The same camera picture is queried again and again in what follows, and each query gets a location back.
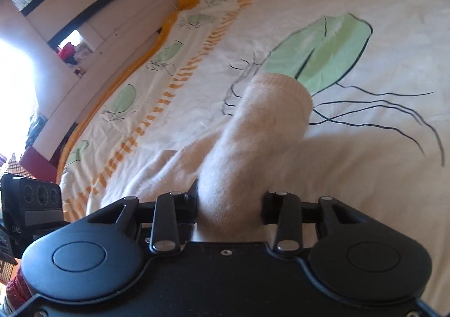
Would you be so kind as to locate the pile of colourful clothes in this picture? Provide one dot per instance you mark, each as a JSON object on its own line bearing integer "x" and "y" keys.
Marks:
{"x": 75, "y": 57}

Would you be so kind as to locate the person's left forearm red sleeve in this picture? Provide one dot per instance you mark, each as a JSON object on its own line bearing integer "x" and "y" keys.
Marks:
{"x": 17, "y": 289}

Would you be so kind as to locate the beige knit sweater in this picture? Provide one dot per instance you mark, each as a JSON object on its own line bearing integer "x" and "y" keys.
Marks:
{"x": 256, "y": 141}

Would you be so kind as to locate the dark red box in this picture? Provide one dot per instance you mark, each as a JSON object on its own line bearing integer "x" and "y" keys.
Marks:
{"x": 40, "y": 164}

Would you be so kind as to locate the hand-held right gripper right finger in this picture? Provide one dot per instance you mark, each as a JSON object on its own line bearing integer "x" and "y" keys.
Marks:
{"x": 286, "y": 218}

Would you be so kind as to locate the leaf printed white bedspread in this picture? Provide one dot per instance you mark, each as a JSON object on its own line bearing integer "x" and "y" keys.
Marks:
{"x": 351, "y": 4}

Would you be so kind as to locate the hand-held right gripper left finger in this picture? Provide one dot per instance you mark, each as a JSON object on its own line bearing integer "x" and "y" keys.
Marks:
{"x": 165, "y": 218}

